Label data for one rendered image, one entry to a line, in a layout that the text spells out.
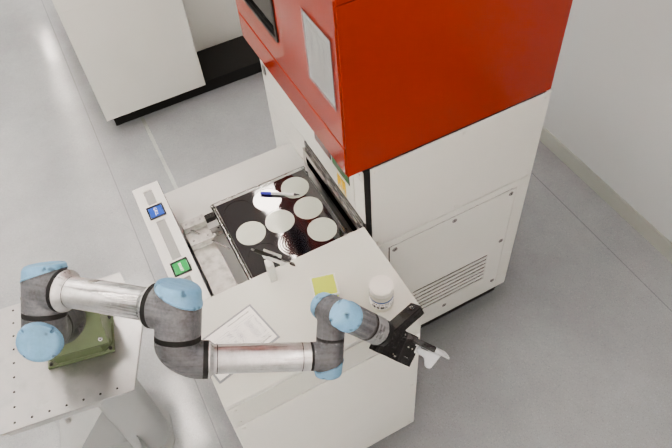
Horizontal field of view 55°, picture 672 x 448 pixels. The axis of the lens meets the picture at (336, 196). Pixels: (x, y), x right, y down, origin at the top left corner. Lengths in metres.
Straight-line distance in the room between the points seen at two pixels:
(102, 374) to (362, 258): 0.87
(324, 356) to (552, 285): 1.69
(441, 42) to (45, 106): 3.19
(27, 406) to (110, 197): 1.76
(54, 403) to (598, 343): 2.17
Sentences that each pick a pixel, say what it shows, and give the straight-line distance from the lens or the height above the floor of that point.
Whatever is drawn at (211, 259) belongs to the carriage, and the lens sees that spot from 2.19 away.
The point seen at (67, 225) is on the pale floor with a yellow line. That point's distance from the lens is 3.72.
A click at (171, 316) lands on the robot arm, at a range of 1.63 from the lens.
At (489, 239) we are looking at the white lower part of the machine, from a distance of 2.65.
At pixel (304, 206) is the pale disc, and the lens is 2.24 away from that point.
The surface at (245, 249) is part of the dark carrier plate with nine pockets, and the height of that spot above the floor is 0.90.
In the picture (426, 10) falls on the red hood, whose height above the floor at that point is 1.70.
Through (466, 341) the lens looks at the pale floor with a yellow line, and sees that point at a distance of 2.98.
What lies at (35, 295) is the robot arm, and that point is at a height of 1.22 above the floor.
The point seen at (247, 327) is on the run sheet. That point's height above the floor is 0.97.
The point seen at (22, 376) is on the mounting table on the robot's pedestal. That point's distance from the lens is 2.27.
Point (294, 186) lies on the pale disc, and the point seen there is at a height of 0.90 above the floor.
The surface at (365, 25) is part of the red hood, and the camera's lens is 1.57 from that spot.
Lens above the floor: 2.63
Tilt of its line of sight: 50 degrees down
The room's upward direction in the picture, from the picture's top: 6 degrees counter-clockwise
